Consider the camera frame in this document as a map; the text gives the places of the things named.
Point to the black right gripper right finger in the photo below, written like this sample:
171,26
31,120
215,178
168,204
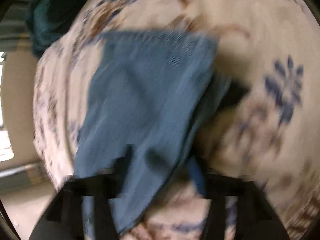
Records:
255,218

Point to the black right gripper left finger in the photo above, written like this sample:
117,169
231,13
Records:
64,216

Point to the blue denim jeans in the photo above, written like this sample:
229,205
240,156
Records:
152,90

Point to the floral fleece blanket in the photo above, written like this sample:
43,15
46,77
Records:
265,129

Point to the dark teal cloth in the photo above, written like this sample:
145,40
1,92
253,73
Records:
48,20

